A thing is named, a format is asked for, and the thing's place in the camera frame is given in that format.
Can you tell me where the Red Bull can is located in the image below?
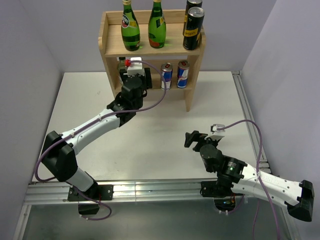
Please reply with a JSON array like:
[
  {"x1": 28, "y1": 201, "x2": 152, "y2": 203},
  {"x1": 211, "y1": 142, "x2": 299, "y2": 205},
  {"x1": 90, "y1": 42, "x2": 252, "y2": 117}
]
[
  {"x1": 160, "y1": 62, "x2": 173, "y2": 90},
  {"x1": 176, "y1": 60, "x2": 190, "y2": 89}
]

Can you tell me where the clear Chang bottle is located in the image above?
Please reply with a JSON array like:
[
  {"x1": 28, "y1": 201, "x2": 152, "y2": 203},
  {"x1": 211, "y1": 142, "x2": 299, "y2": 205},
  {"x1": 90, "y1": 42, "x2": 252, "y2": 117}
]
[{"x1": 117, "y1": 57, "x2": 128, "y2": 85}]

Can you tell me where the green glass bottle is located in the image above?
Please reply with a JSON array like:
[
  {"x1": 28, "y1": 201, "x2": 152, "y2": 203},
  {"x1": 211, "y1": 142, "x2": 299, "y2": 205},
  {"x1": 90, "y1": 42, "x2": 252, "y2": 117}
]
[
  {"x1": 121, "y1": 0, "x2": 141, "y2": 51},
  {"x1": 148, "y1": 0, "x2": 167, "y2": 49}
]

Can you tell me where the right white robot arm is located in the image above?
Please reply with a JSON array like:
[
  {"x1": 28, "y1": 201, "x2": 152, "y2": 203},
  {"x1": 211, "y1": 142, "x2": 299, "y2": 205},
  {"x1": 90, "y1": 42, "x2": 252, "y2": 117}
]
[{"x1": 184, "y1": 130, "x2": 315, "y2": 222}]

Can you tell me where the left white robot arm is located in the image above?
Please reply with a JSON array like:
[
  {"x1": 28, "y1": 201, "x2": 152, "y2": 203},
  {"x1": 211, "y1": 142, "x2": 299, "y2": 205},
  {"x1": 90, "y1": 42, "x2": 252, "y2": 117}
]
[{"x1": 41, "y1": 67, "x2": 152, "y2": 200}]

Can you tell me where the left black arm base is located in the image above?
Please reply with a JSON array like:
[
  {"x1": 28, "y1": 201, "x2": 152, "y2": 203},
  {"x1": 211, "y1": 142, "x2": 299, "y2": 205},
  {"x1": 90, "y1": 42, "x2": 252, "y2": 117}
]
[{"x1": 67, "y1": 183, "x2": 114, "y2": 217}]

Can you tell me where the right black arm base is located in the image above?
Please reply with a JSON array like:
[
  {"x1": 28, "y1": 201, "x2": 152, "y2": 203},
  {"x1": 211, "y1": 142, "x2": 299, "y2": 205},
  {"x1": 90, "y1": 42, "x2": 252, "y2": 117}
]
[{"x1": 199, "y1": 180, "x2": 245, "y2": 216}]

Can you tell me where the wooden two-tier shelf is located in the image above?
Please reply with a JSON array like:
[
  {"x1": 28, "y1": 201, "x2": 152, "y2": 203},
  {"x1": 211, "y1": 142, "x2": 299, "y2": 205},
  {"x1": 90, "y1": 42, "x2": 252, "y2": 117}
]
[{"x1": 98, "y1": 9, "x2": 206, "y2": 111}]

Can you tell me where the front black yellow can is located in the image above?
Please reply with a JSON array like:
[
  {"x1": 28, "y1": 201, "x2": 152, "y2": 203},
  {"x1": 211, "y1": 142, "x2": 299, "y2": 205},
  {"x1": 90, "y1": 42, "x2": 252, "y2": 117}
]
[{"x1": 183, "y1": 6, "x2": 205, "y2": 51}]

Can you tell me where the black yellow can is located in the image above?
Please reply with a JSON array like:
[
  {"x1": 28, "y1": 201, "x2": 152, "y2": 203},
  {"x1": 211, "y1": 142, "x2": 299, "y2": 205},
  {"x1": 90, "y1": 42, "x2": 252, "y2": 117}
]
[
  {"x1": 182, "y1": 0, "x2": 203, "y2": 33},
  {"x1": 183, "y1": 6, "x2": 205, "y2": 51}
]

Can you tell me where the rear black yellow can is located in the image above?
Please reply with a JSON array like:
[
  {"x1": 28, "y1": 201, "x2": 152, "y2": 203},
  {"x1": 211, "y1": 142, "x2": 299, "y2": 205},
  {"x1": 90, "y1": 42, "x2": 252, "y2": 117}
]
[{"x1": 182, "y1": 0, "x2": 203, "y2": 33}]

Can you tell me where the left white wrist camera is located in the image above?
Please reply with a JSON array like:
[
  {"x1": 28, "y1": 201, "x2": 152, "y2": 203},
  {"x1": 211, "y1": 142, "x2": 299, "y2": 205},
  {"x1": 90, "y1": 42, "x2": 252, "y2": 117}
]
[{"x1": 124, "y1": 57, "x2": 145, "y2": 77}]

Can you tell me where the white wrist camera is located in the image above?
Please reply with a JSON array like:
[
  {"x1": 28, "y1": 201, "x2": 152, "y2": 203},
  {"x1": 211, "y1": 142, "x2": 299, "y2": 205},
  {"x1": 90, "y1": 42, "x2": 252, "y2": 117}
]
[
  {"x1": 124, "y1": 57, "x2": 145, "y2": 77},
  {"x1": 204, "y1": 124, "x2": 226, "y2": 141}
]

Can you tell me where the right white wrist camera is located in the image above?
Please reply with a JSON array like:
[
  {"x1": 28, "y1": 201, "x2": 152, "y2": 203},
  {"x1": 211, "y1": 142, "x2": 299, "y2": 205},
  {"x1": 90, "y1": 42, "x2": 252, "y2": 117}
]
[{"x1": 204, "y1": 124, "x2": 226, "y2": 141}]

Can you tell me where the front aluminium rail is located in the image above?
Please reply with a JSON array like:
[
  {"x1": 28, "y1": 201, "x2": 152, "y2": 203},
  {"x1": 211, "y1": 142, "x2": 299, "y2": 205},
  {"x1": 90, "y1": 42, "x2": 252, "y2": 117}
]
[{"x1": 23, "y1": 178, "x2": 251, "y2": 206}]

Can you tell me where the aluminium rail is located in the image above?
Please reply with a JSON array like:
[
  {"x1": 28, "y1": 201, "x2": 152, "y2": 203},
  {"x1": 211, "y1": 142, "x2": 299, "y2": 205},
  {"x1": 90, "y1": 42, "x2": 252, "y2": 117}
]
[
  {"x1": 23, "y1": 178, "x2": 251, "y2": 206},
  {"x1": 231, "y1": 70, "x2": 272, "y2": 168}
]

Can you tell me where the right aluminium rail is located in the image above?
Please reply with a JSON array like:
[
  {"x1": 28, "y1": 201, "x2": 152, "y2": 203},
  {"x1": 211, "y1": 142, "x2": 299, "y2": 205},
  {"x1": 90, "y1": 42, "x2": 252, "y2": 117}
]
[{"x1": 231, "y1": 70, "x2": 272, "y2": 168}]

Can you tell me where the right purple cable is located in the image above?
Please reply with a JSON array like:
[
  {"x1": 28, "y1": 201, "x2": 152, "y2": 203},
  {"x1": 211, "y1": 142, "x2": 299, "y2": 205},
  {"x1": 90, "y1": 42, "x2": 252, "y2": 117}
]
[{"x1": 217, "y1": 119, "x2": 282, "y2": 240}]

